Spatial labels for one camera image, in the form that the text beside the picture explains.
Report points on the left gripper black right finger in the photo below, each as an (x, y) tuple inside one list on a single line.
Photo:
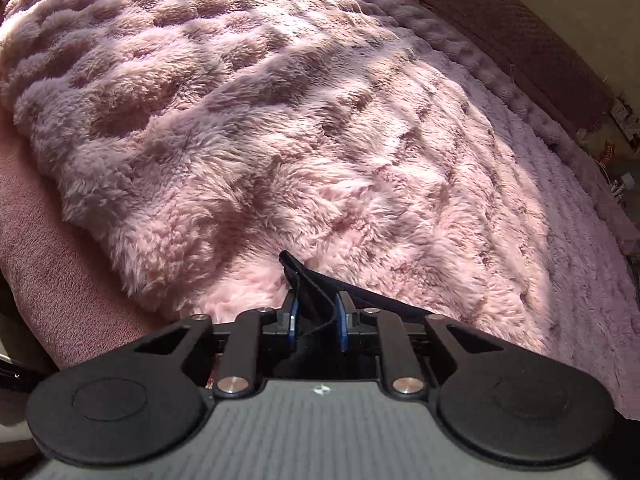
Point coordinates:
[(356, 328)]

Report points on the pink quilted headboard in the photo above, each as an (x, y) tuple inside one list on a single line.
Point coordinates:
[(537, 59)]

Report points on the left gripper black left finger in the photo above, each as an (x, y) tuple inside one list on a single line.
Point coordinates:
[(279, 325)]

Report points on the dark navy pants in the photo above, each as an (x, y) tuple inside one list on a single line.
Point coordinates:
[(400, 342)]

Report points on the pink fluffy blanket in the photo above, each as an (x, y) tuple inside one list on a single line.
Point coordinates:
[(195, 140)]

